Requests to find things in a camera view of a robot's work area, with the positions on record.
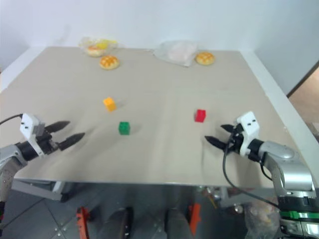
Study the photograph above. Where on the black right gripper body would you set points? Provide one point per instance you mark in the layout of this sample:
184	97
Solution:
236	143

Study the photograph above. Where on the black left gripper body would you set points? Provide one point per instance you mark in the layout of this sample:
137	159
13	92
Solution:
46	143

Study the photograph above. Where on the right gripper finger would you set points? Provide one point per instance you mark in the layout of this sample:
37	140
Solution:
228	128
216	142

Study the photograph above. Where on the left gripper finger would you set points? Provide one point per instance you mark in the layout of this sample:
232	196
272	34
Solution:
72	140
58	126

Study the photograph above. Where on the black green robot shoulder module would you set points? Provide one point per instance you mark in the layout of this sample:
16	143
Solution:
299	216

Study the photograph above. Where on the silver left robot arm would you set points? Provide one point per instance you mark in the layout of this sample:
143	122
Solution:
10	153

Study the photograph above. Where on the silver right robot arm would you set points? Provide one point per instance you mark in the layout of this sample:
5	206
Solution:
286	159

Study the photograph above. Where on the red cube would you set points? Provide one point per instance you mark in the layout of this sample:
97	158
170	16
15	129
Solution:
200	116

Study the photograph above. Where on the orange cube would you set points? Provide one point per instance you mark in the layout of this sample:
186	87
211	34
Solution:
110	104

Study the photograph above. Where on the green cube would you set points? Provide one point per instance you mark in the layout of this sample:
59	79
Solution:
124	128

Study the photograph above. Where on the golden pineapple bun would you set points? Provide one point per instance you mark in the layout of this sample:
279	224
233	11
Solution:
110	62
205	58

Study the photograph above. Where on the orange clamp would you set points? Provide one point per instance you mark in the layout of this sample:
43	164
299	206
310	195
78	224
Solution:
195	215
82	220

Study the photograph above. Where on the clear plastic bag under table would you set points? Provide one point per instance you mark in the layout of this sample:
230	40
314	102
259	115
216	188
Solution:
261	219

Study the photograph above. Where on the bagged pineapple bun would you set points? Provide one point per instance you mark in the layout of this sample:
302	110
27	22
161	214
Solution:
95	51

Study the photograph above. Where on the clear bag with pale contents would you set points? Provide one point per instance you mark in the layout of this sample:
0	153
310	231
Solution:
178	52

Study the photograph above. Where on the clear bag with yellow contents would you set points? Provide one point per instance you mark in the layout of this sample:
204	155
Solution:
104	44

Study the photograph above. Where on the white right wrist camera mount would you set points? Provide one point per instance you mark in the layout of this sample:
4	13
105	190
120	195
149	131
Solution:
249	125

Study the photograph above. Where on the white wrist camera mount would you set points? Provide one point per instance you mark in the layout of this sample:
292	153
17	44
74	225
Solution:
28	125
249	125

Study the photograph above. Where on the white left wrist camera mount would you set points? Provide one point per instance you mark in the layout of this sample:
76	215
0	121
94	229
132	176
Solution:
28	125

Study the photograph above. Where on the grey table frame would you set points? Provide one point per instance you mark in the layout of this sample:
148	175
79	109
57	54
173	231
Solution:
37	189

